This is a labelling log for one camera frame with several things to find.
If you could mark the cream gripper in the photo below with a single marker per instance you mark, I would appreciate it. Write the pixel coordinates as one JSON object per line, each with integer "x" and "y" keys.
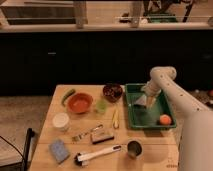
{"x": 150, "y": 101}

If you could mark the small white towel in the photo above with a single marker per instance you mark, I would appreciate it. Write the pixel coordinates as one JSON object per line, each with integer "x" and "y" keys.
{"x": 141, "y": 101}

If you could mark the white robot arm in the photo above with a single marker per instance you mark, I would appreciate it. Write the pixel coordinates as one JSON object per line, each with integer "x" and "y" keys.
{"x": 196, "y": 141}

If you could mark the small green cup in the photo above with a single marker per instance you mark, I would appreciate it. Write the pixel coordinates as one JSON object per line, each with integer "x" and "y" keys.
{"x": 101, "y": 106}

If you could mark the metal cup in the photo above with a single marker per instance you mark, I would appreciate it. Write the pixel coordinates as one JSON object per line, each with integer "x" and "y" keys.
{"x": 134, "y": 149}

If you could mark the green plastic tray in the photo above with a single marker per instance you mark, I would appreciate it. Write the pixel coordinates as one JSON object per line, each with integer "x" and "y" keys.
{"x": 142, "y": 117}

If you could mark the orange ball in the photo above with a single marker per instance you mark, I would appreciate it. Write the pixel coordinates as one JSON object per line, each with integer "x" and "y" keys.
{"x": 165, "y": 119}

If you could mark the dark brown bowl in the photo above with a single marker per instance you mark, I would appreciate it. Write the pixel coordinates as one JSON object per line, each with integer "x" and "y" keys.
{"x": 112, "y": 92}

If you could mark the yellow banana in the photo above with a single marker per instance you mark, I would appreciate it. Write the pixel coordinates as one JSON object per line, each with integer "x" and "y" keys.
{"x": 115, "y": 119}

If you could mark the black and wood block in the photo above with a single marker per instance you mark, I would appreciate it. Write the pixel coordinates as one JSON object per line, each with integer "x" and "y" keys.
{"x": 101, "y": 136}

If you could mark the orange bowl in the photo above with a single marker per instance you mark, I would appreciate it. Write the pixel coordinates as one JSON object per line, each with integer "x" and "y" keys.
{"x": 79, "y": 103}

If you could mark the green cucumber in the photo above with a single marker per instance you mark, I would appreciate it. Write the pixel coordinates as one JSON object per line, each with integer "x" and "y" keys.
{"x": 69, "y": 93}

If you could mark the white lidded jar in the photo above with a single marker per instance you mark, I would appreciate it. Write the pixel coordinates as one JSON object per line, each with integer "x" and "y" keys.
{"x": 61, "y": 121}

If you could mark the blue sponge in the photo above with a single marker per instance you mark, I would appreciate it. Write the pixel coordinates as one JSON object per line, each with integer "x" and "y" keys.
{"x": 59, "y": 151}

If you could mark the dark counter cabinet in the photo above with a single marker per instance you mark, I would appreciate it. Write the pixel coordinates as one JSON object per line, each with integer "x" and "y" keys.
{"x": 35, "y": 63}

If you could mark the black chair frame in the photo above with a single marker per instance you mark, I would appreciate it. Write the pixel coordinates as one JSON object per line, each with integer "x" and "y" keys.
{"x": 25, "y": 154}

